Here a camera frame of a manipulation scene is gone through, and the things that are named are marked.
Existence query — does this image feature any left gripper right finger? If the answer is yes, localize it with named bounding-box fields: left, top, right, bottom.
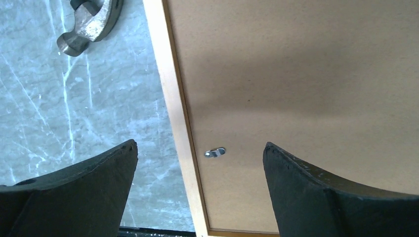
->
left=263, top=142, right=419, bottom=237

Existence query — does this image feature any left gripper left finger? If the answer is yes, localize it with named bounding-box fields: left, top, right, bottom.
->
left=0, top=139, right=138, bottom=237

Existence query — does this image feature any brown wooden picture frame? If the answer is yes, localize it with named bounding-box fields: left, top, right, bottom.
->
left=143, top=0, right=275, bottom=237

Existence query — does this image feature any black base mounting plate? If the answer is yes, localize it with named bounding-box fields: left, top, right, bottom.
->
left=117, top=226, right=196, bottom=237

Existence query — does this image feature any silver turn clip left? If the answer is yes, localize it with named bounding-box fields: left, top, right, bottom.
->
left=204, top=147, right=226, bottom=158

